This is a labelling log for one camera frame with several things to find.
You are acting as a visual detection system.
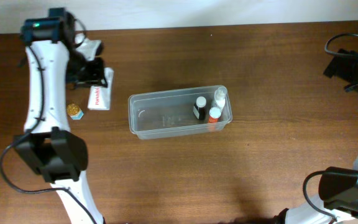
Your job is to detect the white Panadol box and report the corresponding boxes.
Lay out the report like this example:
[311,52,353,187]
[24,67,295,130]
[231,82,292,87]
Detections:
[88,68,114,111]

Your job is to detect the small gold lid jar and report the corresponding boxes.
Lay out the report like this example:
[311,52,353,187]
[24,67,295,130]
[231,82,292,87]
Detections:
[67,103,83,120]

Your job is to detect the dark bottle white cap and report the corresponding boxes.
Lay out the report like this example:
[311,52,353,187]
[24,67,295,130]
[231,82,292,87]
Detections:
[193,96,206,120]

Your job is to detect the orange tube white cap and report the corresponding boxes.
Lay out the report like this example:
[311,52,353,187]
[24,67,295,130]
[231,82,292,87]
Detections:
[208,107,221,123]

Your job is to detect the white spray bottle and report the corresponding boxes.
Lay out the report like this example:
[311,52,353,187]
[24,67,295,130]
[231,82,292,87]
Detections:
[211,86,227,111]

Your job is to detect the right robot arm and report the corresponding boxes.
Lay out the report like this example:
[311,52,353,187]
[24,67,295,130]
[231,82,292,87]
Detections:
[269,45,358,224]

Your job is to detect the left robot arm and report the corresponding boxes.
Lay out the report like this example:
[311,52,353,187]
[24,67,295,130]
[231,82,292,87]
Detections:
[12,7,114,223]

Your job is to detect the clear plastic container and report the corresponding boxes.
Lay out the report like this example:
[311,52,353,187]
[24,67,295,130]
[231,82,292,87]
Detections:
[128,85,232,139]

